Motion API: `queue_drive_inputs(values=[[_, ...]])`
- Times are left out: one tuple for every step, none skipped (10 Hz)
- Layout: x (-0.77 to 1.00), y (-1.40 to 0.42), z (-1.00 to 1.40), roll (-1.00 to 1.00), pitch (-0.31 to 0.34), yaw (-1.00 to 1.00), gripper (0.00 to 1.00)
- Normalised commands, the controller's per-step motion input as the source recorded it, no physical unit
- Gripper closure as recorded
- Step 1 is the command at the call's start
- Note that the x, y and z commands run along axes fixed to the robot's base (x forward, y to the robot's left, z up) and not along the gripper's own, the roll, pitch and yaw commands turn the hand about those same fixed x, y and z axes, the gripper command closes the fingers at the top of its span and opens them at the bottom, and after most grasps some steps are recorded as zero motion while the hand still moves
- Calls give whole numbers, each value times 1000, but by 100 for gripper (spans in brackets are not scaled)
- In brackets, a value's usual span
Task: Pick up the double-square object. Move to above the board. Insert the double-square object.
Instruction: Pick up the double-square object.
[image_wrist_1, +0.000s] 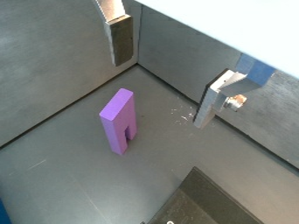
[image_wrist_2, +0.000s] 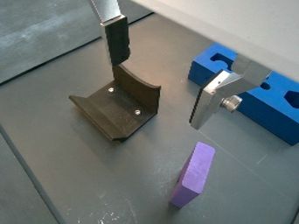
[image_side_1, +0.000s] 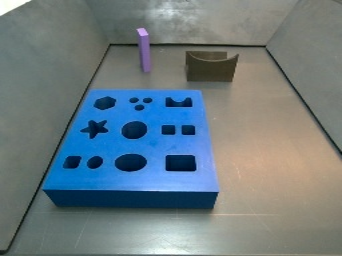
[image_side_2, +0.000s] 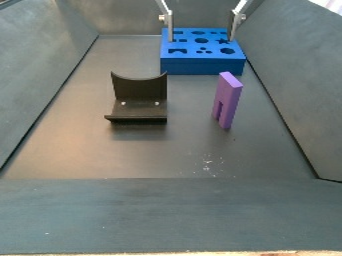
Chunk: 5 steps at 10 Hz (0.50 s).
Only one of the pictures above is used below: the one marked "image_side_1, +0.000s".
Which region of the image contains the purple double-square peg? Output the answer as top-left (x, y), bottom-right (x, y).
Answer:
top-left (136, 28), bottom-right (151, 72)

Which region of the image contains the blue foam shape-sorter block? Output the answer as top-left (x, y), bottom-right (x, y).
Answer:
top-left (43, 89), bottom-right (219, 209)

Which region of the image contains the dark curved cradle stand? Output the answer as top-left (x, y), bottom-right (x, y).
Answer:
top-left (186, 51), bottom-right (239, 82)

